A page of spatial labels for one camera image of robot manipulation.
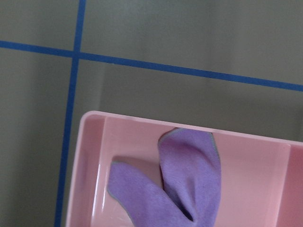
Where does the purple microfiber cloth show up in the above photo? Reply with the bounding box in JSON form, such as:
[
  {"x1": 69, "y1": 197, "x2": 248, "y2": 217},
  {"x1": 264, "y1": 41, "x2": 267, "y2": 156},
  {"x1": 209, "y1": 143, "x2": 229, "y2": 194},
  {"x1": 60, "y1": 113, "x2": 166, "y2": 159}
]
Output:
[{"x1": 107, "y1": 128, "x2": 221, "y2": 227}]

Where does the pink plastic tray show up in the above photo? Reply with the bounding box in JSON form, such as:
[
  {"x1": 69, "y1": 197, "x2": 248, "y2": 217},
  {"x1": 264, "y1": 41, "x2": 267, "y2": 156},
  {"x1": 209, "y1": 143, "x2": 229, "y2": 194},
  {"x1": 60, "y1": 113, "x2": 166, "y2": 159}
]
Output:
[{"x1": 66, "y1": 111, "x2": 303, "y2": 227}]

